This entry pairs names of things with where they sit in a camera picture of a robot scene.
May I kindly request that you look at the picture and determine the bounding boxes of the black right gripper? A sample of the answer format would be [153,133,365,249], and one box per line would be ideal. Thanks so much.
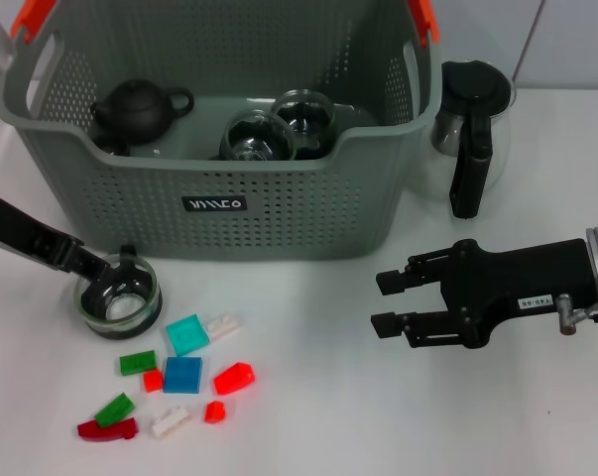
[370,237,598,351]

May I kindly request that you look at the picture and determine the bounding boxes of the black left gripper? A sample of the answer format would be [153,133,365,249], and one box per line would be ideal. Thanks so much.
[0,185,114,287]

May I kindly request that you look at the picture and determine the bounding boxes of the glass teacup black sleeve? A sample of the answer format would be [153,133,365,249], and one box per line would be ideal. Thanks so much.
[72,243,165,341]
[270,88,337,160]
[206,108,299,163]

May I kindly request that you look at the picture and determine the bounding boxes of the small black clay teacup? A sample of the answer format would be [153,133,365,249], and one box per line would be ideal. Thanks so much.
[92,132,133,158]

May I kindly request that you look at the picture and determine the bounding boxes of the grey perforated storage basket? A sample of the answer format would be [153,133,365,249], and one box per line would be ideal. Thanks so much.
[0,0,443,262]

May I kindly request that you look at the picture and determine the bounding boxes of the green building brick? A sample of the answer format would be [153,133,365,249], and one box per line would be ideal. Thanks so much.
[118,349,159,378]
[93,391,136,428]

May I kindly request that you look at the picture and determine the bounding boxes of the teal square building brick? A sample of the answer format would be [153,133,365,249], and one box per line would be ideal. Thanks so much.
[166,312,211,357]

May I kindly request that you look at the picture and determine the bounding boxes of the small orange square brick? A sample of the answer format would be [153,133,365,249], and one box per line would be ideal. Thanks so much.
[142,369,165,394]

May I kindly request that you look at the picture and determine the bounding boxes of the blue square building brick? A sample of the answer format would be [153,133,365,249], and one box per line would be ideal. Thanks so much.
[163,355,204,395]

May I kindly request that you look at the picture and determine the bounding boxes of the white building brick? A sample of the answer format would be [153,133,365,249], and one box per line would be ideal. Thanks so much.
[149,405,190,440]
[203,312,243,342]

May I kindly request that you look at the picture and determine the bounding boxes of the black clay teapot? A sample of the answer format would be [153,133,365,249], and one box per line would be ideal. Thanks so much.
[89,78,195,145]

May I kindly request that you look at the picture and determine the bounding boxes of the dark red curved brick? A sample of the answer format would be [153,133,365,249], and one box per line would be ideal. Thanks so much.
[76,416,140,441]

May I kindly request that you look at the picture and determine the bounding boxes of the large orange sloped brick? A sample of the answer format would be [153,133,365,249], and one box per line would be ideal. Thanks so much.
[212,361,257,397]

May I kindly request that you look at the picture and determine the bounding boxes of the small orange sloped brick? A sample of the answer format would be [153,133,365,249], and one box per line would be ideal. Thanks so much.
[203,400,228,425]

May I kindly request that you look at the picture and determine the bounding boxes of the glass carafe black lid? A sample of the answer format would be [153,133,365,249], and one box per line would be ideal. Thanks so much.
[424,59,518,220]

